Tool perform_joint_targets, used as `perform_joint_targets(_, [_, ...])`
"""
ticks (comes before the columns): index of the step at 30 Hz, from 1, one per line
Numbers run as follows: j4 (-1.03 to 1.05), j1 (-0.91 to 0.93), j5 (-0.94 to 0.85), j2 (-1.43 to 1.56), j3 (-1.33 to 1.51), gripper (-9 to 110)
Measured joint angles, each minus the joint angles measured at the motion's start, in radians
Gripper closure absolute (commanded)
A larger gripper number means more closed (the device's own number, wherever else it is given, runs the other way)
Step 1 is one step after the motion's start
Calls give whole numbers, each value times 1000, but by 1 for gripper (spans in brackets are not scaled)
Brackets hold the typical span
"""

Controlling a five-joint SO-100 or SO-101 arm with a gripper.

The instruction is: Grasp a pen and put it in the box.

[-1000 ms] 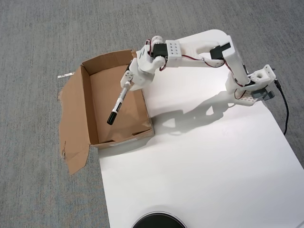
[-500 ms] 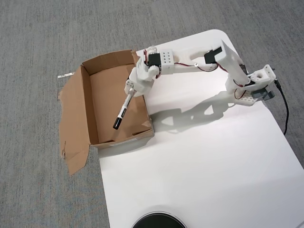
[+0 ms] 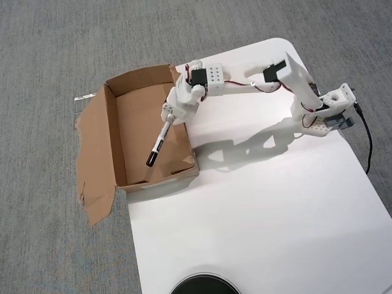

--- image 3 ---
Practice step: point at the open brown cardboard box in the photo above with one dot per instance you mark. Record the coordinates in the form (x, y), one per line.
(131, 122)

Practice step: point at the black round disc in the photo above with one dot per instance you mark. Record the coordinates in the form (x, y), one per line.
(203, 284)

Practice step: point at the white paper strip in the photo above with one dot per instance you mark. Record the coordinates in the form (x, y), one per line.
(84, 97)

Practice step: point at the gray table clamp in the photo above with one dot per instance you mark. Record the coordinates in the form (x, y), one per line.
(337, 122)

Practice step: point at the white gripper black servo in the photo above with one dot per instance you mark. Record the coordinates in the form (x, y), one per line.
(168, 109)

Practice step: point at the white marker pen black cap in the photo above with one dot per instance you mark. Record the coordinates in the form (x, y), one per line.
(159, 142)

